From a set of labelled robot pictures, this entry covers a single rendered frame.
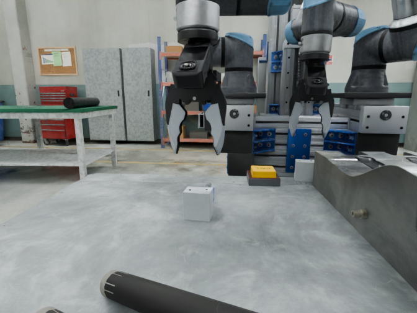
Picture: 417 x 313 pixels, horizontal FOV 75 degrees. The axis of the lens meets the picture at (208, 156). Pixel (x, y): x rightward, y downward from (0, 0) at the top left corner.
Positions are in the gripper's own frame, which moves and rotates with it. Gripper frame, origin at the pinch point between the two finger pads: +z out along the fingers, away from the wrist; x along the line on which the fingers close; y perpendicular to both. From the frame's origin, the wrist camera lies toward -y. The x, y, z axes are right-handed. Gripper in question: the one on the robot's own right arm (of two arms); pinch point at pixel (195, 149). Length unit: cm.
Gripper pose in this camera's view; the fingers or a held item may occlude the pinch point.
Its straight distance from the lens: 49.7
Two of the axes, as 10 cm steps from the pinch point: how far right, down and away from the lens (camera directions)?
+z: 0.0, 9.8, 2.0
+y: 1.8, -1.9, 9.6
